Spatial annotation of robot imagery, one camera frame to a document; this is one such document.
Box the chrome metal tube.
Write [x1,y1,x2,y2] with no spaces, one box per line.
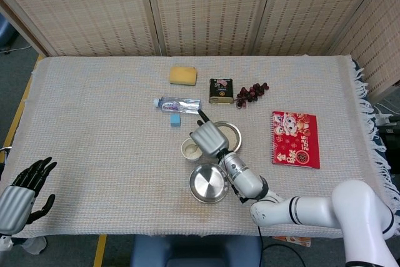
[0,146,13,164]

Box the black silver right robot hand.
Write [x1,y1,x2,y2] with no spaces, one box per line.
[189,109,229,159]

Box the yellow sponge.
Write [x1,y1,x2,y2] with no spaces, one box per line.
[169,66,199,87]

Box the white paper cup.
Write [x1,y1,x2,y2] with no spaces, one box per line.
[180,137,204,163]

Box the white power strip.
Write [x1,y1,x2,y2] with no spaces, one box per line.
[373,112,396,126]

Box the clear plastic water bottle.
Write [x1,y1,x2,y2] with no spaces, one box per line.
[152,96,202,115]

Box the yellow floor tape strip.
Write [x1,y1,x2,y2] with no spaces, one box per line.
[92,234,108,267]

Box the orange printed package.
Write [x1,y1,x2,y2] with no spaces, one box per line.
[271,235,313,248]

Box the white woven fringed tablecloth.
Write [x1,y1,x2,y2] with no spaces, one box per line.
[5,54,400,239]

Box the metal bowl holding rice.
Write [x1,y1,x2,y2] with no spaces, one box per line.
[214,120,243,156]

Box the blue office chair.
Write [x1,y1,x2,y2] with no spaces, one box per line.
[0,18,18,49]

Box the black luncheon meat can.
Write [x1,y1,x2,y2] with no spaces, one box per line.
[208,78,235,104]

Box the white plastic floor object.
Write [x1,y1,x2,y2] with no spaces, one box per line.
[17,236,48,256]

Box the empty metal plate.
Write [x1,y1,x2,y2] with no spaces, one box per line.
[188,163,230,204]

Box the red 2025 spiral calendar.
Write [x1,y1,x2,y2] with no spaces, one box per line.
[269,110,321,170]

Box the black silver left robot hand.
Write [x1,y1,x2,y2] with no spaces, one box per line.
[0,156,58,235]

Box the bamboo folding screen panel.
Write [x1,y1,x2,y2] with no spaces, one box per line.
[254,0,394,58]
[145,0,278,58]
[327,0,400,102]
[0,0,159,58]

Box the purple grape bunch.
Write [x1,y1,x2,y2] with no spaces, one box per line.
[234,82,270,110]

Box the black box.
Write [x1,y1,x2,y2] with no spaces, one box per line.
[376,123,400,158]

